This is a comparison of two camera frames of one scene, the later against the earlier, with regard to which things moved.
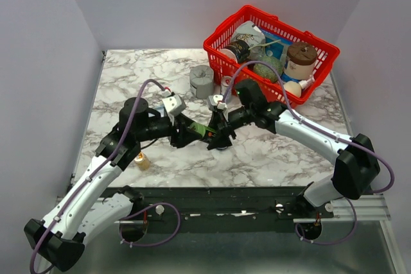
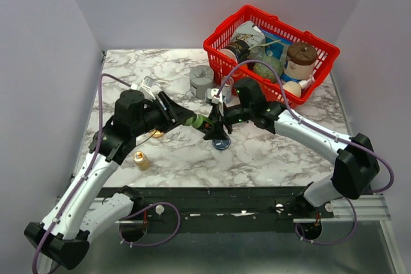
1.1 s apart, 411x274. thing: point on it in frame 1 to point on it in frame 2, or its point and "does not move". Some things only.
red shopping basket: x=288 y=63 does not move
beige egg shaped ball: x=293 y=87 does not move
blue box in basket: x=278 y=49 does not move
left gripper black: x=180 y=122 to x=173 y=116
